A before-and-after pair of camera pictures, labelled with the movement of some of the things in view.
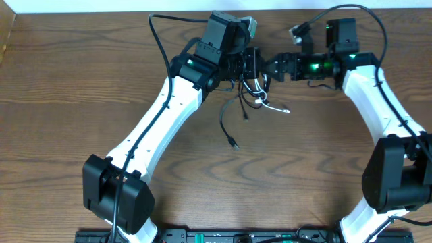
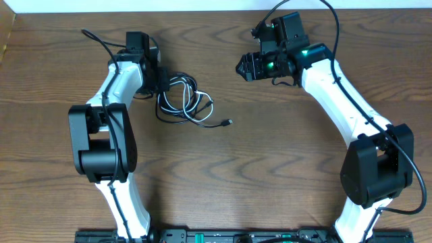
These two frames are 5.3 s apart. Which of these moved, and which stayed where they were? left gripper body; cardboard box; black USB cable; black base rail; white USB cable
Moved: left gripper body; white USB cable; black USB cable
Stayed: black base rail; cardboard box
